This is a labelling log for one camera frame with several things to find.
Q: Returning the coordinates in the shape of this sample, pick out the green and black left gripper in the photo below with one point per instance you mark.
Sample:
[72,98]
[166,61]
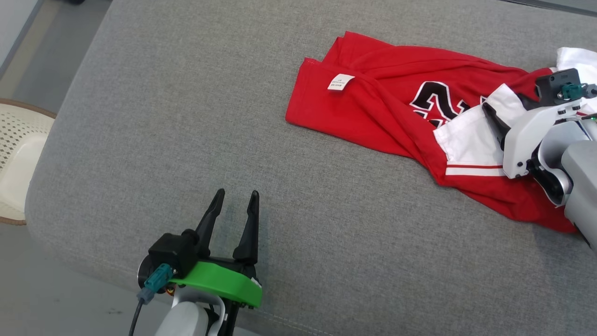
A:
[219,282]

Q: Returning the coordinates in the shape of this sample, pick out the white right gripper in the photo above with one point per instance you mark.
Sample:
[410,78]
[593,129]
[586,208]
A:
[531,135]

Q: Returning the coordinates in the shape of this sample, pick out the red white numbered jersey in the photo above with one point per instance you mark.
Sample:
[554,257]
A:
[373,112]

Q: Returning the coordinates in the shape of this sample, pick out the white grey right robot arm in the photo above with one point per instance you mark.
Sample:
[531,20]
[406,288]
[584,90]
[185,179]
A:
[578,177]

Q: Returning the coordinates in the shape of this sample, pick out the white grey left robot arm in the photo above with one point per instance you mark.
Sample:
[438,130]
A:
[186,317]

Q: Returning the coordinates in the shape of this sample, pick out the white woven laundry basket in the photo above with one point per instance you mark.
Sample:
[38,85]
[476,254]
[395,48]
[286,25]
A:
[21,158]

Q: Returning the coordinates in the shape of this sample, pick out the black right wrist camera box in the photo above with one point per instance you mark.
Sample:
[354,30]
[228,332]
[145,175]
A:
[555,86]

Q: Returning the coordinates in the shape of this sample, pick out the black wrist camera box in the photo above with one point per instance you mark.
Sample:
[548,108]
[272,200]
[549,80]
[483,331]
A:
[175,252]
[555,86]

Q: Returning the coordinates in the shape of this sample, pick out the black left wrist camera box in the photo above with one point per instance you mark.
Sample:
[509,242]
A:
[175,252]

